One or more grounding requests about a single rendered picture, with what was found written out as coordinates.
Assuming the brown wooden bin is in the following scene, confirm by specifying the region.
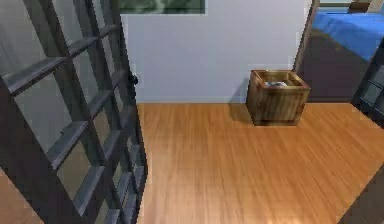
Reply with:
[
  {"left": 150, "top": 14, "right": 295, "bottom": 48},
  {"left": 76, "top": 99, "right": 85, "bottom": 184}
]
[{"left": 245, "top": 69, "right": 312, "bottom": 127}]

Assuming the pale crumpled item in bin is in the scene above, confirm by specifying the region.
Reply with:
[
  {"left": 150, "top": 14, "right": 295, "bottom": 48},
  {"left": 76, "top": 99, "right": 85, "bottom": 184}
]
[{"left": 266, "top": 80, "right": 288, "bottom": 89}]

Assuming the dark glass-paned room door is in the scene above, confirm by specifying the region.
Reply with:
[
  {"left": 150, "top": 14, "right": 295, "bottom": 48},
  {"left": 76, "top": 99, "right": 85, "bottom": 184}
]
[
  {"left": 351, "top": 38, "right": 384, "bottom": 122},
  {"left": 0, "top": 0, "right": 149, "bottom": 224}
]

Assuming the blue bed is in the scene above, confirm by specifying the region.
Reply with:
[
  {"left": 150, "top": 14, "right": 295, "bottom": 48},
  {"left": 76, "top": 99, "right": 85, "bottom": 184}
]
[{"left": 312, "top": 7, "right": 384, "bottom": 63}]

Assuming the green framed wall picture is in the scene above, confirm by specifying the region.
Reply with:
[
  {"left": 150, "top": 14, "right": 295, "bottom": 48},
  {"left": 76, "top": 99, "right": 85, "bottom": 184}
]
[{"left": 118, "top": 0, "right": 207, "bottom": 16}]

